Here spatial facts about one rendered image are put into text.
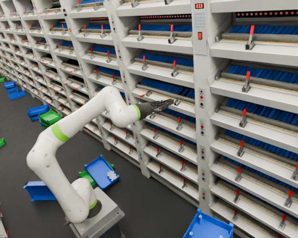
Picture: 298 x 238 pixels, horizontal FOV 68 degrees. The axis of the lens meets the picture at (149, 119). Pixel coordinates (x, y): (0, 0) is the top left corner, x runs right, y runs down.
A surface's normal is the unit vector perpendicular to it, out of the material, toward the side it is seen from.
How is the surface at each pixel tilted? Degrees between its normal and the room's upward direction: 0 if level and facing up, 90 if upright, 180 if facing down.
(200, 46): 90
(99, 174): 27
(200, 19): 90
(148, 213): 0
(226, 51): 109
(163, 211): 0
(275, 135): 19
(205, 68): 90
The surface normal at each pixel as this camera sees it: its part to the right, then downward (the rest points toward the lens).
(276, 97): -0.37, -0.67
